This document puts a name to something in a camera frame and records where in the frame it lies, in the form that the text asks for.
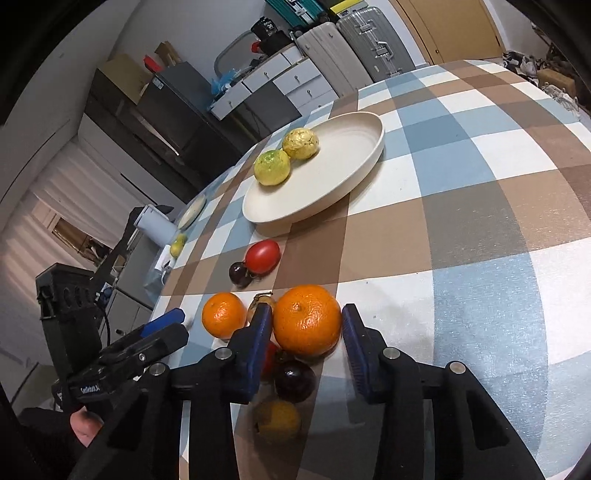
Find grey metal tube frame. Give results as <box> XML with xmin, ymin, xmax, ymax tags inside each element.
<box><xmin>215</xmin><ymin>32</ymin><xmax>259</xmax><ymax>75</ymax></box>

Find large beige plate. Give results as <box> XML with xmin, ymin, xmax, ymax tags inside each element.
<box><xmin>242</xmin><ymin>112</ymin><xmax>386</xmax><ymax>225</ymax></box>

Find red tomato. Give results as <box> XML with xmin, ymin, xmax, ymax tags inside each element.
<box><xmin>261</xmin><ymin>342</ymin><xmax>280</xmax><ymax>381</ymax></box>
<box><xmin>245</xmin><ymin>240</ymin><xmax>281</xmax><ymax>272</ymax></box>

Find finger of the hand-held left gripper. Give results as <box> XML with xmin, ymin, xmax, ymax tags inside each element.
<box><xmin>99</xmin><ymin>323</ymin><xmax>190</xmax><ymax>371</ymax></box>
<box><xmin>139</xmin><ymin>309</ymin><xmax>186</xmax><ymax>340</ymax></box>

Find silver suitcase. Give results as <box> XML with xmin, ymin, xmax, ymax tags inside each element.
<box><xmin>336</xmin><ymin>6</ymin><xmax>416</xmax><ymax>84</ymax></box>

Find brown blue checked tablecloth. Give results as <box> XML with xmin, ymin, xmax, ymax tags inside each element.
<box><xmin>148</xmin><ymin>60</ymin><xmax>591</xmax><ymax>480</ymax></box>

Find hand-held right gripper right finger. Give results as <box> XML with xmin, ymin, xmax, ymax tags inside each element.
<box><xmin>341</xmin><ymin>304</ymin><xmax>546</xmax><ymax>480</ymax></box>

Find large cardboard box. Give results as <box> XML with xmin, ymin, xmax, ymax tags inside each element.
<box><xmin>97</xmin><ymin>53</ymin><xmax>153</xmax><ymax>104</ymax></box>

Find small orange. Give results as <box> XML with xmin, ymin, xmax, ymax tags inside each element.
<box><xmin>202</xmin><ymin>292</ymin><xmax>248</xmax><ymax>340</ymax></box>

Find person's left forearm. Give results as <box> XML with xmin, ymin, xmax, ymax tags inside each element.
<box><xmin>0</xmin><ymin>383</ymin><xmax>93</xmax><ymax>480</ymax></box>

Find small beige plate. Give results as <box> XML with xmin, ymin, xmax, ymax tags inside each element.
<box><xmin>178</xmin><ymin>194</ymin><xmax>207</xmax><ymax>230</ymax></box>

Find dark wardrobe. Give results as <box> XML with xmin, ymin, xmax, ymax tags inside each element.
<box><xmin>78</xmin><ymin>69</ymin><xmax>204</xmax><ymax>204</ymax></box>

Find green yellow guava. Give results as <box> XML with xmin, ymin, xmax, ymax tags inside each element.
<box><xmin>254</xmin><ymin>150</ymin><xmax>293</xmax><ymax>186</ymax></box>

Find beige suitcase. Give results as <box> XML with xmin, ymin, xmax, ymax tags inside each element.
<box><xmin>295</xmin><ymin>22</ymin><xmax>358</xmax><ymax>97</ymax></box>

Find white box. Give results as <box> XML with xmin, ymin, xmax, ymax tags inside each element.
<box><xmin>154</xmin><ymin>247</ymin><xmax>176</xmax><ymax>274</ymax></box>

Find teal suitcase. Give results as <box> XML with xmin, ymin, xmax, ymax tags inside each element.
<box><xmin>265</xmin><ymin>0</ymin><xmax>324</xmax><ymax>17</ymax></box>

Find white drawer cabinet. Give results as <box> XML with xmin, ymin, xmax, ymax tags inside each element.
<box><xmin>272</xmin><ymin>58</ymin><xmax>340</xmax><ymax>114</ymax></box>

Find rows of assorted shoes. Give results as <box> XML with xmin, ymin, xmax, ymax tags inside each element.
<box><xmin>502</xmin><ymin>44</ymin><xmax>580</xmax><ymax>114</ymax></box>

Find white curtain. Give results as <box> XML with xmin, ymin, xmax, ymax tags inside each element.
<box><xmin>0</xmin><ymin>138</ymin><xmax>153</xmax><ymax>259</ymax></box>

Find flat cardboard piece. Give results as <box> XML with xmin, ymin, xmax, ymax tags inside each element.
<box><xmin>154</xmin><ymin>41</ymin><xmax>183</xmax><ymax>65</ymax></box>

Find dark grey fridge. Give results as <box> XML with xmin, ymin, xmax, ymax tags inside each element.
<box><xmin>134</xmin><ymin>61</ymin><xmax>220</xmax><ymax>160</ymax></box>

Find person's left hand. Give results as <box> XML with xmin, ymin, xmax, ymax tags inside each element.
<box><xmin>69</xmin><ymin>408</ymin><xmax>105</xmax><ymax>448</ymax></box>

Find white desk with drawers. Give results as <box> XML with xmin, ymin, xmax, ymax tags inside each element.
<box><xmin>210</xmin><ymin>46</ymin><xmax>308</xmax><ymax>121</ymax></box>

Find dark purple plum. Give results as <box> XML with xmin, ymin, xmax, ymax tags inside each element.
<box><xmin>229</xmin><ymin>261</ymin><xmax>254</xmax><ymax>285</ymax></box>
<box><xmin>274</xmin><ymin>359</ymin><xmax>317</xmax><ymax>403</ymax></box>

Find brown longan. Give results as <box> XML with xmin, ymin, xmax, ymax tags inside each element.
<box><xmin>247</xmin><ymin>294</ymin><xmax>277</xmax><ymax>324</ymax></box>
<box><xmin>256</xmin><ymin>400</ymin><xmax>302</xmax><ymax>443</ymax></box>

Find black bag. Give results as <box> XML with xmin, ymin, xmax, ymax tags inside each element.
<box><xmin>250</xmin><ymin>16</ymin><xmax>282</xmax><ymax>40</ymax></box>

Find blue plastic bag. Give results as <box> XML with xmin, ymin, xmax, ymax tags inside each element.
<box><xmin>211</xmin><ymin>69</ymin><xmax>241</xmax><ymax>95</ymax></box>

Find wooden door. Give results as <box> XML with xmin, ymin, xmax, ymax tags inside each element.
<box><xmin>392</xmin><ymin>0</ymin><xmax>504</xmax><ymax>65</ymax></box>

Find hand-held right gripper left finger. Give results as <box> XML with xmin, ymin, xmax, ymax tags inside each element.
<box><xmin>69</xmin><ymin>305</ymin><xmax>275</xmax><ymax>480</ymax></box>

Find large orange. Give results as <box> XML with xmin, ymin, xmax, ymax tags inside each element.
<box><xmin>273</xmin><ymin>285</ymin><xmax>343</xmax><ymax>358</ymax></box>

